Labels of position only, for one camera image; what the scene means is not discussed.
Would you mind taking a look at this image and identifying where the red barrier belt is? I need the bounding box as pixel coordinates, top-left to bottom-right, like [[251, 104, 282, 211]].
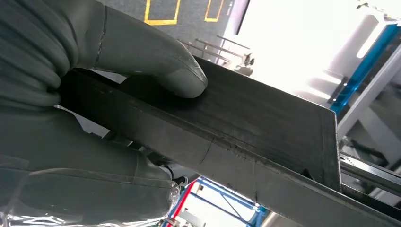
[[169, 181, 196, 227]]

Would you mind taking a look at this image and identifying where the blue metal shelf rack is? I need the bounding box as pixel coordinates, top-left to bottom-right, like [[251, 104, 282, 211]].
[[169, 177, 267, 227]]

